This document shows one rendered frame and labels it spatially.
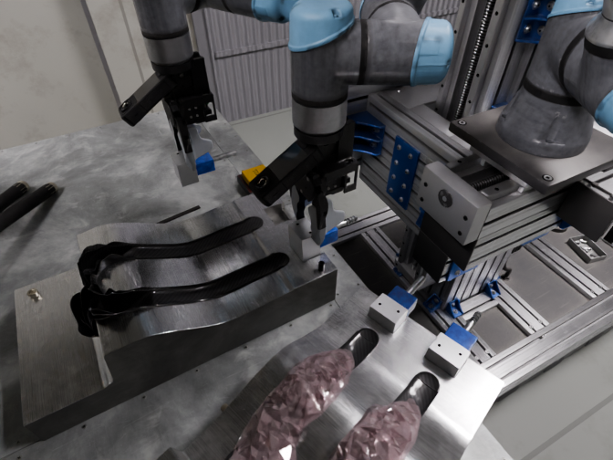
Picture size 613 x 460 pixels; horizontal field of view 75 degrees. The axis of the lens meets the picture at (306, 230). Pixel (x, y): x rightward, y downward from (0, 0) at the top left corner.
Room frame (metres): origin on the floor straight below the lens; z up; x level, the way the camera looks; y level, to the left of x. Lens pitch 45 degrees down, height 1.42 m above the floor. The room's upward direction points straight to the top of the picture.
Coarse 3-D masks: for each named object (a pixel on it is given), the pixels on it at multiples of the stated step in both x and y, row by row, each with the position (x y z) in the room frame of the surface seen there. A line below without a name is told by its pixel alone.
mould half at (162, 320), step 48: (96, 240) 0.47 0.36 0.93; (144, 240) 0.49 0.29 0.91; (240, 240) 0.52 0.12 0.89; (288, 240) 0.51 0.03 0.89; (48, 288) 0.43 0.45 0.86; (240, 288) 0.41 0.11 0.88; (288, 288) 0.41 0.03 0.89; (48, 336) 0.33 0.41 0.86; (144, 336) 0.29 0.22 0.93; (192, 336) 0.32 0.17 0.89; (240, 336) 0.35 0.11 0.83; (48, 384) 0.25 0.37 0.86; (96, 384) 0.25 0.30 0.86; (144, 384) 0.27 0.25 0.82; (48, 432) 0.20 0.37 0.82
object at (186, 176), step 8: (176, 152) 0.70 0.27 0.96; (208, 152) 0.72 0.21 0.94; (224, 152) 0.73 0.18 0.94; (232, 152) 0.73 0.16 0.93; (176, 160) 0.67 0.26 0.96; (184, 160) 0.67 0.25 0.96; (200, 160) 0.69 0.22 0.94; (208, 160) 0.69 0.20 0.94; (216, 160) 0.71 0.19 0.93; (176, 168) 0.67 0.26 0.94; (184, 168) 0.66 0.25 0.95; (200, 168) 0.68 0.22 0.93; (208, 168) 0.69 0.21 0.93; (184, 176) 0.66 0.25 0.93; (192, 176) 0.67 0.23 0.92; (184, 184) 0.66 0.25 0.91
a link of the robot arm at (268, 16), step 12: (228, 0) 0.70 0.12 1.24; (240, 0) 0.68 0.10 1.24; (252, 0) 0.67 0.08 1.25; (264, 0) 0.66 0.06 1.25; (276, 0) 0.65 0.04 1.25; (288, 0) 0.67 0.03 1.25; (240, 12) 0.70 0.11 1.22; (252, 12) 0.68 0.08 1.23; (264, 12) 0.66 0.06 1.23; (276, 12) 0.65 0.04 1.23; (288, 12) 0.67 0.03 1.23
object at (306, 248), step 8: (352, 216) 0.55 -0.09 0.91; (288, 224) 0.51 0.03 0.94; (296, 224) 0.51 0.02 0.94; (304, 224) 0.51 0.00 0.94; (344, 224) 0.53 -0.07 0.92; (296, 232) 0.48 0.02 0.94; (304, 232) 0.48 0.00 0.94; (328, 232) 0.50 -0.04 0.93; (336, 232) 0.50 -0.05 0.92; (296, 240) 0.48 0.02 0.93; (304, 240) 0.47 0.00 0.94; (312, 240) 0.47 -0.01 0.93; (328, 240) 0.49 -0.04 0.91; (336, 240) 0.50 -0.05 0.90; (296, 248) 0.48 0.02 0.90; (304, 248) 0.47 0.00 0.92; (312, 248) 0.47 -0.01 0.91; (304, 256) 0.46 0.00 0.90; (312, 256) 0.47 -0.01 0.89
